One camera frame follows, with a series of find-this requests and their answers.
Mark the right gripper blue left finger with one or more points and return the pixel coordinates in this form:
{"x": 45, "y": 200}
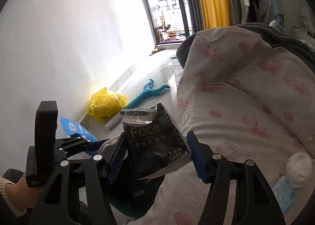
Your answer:
{"x": 118, "y": 152}

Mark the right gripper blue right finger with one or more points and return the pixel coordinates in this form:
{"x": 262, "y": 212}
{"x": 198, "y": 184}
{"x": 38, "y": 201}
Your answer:
{"x": 200, "y": 156}

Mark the black Face tissue pack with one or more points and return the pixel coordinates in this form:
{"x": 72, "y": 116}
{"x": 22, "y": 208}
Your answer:
{"x": 155, "y": 144}

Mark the blue cartoon tissue pack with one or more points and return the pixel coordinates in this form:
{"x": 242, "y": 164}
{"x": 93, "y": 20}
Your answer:
{"x": 284, "y": 194}

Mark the white sock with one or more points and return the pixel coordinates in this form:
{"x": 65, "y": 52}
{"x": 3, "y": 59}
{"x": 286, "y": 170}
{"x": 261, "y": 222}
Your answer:
{"x": 298, "y": 169}

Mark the person's left hand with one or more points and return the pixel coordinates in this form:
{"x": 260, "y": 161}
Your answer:
{"x": 22, "y": 196}

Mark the blue pet food bag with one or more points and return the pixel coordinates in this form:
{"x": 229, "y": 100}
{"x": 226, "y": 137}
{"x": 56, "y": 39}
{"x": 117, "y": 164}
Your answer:
{"x": 72, "y": 128}

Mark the yellow plastic bag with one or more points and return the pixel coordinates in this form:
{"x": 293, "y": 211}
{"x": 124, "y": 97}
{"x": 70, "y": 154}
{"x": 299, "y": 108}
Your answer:
{"x": 105, "y": 104}

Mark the pink patterned white quilt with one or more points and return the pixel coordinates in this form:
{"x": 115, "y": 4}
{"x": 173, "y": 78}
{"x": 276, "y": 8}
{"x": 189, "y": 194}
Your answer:
{"x": 248, "y": 92}

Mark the grey curtain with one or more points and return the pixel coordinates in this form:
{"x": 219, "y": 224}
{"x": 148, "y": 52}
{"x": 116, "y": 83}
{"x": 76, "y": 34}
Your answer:
{"x": 196, "y": 15}

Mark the white dressing table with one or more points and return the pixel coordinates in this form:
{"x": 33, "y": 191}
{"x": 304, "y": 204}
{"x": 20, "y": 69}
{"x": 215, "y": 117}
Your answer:
{"x": 305, "y": 31}

